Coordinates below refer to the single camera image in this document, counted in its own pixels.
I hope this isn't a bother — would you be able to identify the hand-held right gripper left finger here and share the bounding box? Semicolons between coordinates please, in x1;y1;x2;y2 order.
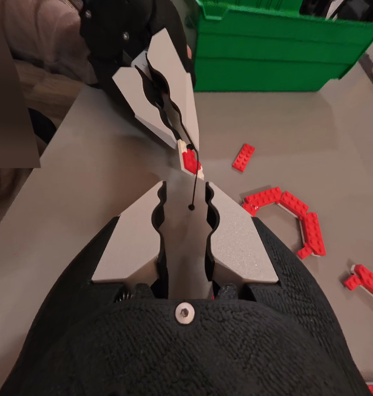
91;180;169;291

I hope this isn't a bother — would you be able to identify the black lego antenna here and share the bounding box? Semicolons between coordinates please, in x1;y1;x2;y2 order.
186;143;201;212

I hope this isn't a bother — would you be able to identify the red flat lego plate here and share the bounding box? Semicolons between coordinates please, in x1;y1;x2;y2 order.
232;143;256;173

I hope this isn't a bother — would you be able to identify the person's grey brown clothing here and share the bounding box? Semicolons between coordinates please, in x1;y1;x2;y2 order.
5;0;98;85

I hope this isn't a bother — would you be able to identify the straight red white lego assembly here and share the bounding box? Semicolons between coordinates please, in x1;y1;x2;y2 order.
343;264;373;307

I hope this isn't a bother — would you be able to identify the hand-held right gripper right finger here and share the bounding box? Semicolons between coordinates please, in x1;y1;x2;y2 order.
205;181;279;285

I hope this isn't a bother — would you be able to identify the green plastic bin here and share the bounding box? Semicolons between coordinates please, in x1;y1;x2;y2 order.
191;0;373;93

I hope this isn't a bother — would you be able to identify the red and white lego piece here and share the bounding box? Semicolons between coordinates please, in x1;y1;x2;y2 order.
177;139;205;181

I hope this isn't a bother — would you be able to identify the curved red white lego assembly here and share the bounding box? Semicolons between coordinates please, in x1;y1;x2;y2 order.
241;186;327;260

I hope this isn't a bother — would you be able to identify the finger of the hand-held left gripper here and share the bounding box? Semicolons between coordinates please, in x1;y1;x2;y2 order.
146;27;201;152
112;51;183;151

